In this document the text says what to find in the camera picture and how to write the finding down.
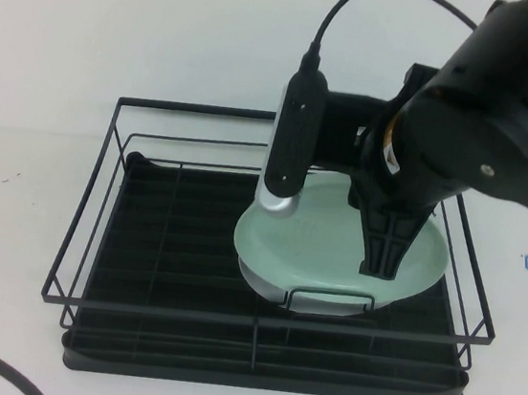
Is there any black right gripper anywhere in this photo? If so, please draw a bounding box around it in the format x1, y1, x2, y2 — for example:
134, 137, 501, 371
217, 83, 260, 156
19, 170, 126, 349
338, 56, 457, 287

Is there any pale green plate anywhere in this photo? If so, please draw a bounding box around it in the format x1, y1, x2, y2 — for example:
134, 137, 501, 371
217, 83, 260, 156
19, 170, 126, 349
225, 159, 460, 325

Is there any grey white plate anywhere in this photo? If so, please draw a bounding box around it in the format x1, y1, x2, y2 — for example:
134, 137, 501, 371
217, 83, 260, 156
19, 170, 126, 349
231, 255, 381, 324

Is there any black right camera mount bracket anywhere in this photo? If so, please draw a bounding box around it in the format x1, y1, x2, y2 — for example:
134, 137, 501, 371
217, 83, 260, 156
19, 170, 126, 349
315, 87, 391, 175

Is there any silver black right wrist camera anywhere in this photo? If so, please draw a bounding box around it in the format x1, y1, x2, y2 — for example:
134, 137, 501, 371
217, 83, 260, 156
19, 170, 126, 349
254, 65, 331, 226

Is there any black right camera cable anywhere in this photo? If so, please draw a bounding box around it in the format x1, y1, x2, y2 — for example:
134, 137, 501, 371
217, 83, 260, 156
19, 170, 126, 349
299, 0, 485, 97

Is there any black wire dish rack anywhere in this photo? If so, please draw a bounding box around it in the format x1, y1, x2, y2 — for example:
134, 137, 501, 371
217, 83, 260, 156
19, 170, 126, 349
35, 85, 518, 381

